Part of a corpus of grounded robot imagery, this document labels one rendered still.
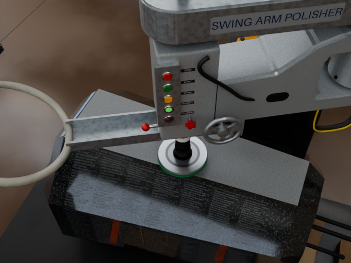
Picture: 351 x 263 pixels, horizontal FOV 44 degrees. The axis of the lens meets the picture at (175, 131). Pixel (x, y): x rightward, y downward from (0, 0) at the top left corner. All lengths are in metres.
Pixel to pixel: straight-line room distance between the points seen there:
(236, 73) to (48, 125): 2.02
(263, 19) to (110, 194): 1.11
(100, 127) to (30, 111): 1.69
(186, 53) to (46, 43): 2.70
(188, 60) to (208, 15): 0.17
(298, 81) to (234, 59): 0.23
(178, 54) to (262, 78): 0.33
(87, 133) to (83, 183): 0.40
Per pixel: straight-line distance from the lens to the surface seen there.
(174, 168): 1.86
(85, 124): 1.77
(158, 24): 1.29
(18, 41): 4.05
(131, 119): 1.76
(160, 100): 1.44
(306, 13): 1.37
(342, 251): 2.68
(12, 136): 3.30
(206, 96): 1.49
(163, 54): 1.34
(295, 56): 1.51
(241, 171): 1.94
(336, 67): 1.73
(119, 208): 2.05
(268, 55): 1.57
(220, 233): 1.95
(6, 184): 1.57
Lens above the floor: 2.42
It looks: 51 degrees down
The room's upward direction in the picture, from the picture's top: 1 degrees counter-clockwise
